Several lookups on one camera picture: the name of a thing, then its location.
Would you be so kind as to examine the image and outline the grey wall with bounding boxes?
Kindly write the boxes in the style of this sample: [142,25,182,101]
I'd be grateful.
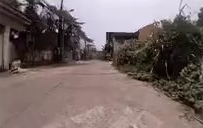
[24,48,62,66]

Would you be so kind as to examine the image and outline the dark utility pole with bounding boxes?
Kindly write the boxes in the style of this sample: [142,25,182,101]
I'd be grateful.
[57,0,66,63]

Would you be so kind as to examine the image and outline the overgrown green bushes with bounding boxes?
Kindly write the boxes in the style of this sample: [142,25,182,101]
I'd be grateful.
[115,14,203,113]

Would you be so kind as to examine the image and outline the row of trees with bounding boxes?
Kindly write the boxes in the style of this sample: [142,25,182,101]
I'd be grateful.
[8,0,95,63]

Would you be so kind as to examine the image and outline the pale concrete road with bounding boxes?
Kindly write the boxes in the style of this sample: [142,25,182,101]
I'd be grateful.
[0,59,203,128]

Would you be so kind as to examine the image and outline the orange-walled building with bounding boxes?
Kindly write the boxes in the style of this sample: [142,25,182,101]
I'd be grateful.
[136,22,165,42]

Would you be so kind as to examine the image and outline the building with roller door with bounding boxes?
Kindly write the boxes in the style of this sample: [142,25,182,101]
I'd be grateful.
[0,0,32,72]

